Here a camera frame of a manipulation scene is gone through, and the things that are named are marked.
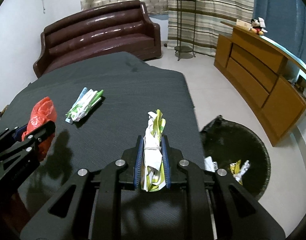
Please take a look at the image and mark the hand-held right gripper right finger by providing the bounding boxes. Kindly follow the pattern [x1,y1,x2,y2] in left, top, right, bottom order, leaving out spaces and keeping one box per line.
[161,135,286,240]

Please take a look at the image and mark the red plastic bag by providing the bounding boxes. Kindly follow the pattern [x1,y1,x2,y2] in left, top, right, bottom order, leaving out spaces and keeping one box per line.
[21,97,57,162]

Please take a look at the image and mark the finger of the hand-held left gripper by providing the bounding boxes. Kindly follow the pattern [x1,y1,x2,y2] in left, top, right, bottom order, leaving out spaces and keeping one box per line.
[0,126,28,147]
[0,120,56,163]

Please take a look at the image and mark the lime green white wrapper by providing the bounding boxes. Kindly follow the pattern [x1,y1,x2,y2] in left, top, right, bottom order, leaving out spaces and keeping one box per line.
[140,109,167,192]

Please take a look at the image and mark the dark brown leather sofa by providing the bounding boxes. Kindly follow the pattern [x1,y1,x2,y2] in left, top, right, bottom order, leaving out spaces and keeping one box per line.
[33,0,161,78]

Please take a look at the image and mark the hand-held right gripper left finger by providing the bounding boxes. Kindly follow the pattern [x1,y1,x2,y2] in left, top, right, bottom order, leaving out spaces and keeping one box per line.
[20,135,144,240]

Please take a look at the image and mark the black trash bin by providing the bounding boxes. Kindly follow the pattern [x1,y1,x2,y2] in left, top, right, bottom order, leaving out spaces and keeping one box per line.
[199,115,271,199]

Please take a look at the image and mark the white green tissue pack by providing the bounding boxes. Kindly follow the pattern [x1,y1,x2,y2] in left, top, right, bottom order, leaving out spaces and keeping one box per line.
[65,87,104,125]

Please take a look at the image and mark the metal plant stand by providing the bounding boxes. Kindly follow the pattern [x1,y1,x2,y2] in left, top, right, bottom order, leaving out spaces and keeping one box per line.
[173,0,197,61]

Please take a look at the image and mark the striped beige curtain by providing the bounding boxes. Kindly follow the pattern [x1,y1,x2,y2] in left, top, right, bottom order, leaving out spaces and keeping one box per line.
[79,0,255,57]

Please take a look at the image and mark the plush mouse toy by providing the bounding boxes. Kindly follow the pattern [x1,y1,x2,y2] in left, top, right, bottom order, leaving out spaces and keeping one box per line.
[249,17,268,36]

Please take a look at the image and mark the blue curtain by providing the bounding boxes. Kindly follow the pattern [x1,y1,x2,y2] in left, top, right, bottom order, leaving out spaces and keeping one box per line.
[252,0,306,73]

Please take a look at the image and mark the small cardboard box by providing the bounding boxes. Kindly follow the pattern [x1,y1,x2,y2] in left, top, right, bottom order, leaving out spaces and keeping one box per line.
[236,19,252,30]

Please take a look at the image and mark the yellow wrapper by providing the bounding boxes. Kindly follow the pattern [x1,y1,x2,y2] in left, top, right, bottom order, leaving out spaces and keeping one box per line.
[229,160,243,185]

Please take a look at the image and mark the wooden cabinet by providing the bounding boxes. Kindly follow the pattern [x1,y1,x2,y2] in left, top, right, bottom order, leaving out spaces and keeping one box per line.
[214,21,306,147]

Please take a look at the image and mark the white paper packet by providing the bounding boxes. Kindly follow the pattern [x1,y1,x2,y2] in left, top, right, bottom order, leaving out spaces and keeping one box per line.
[204,156,218,173]

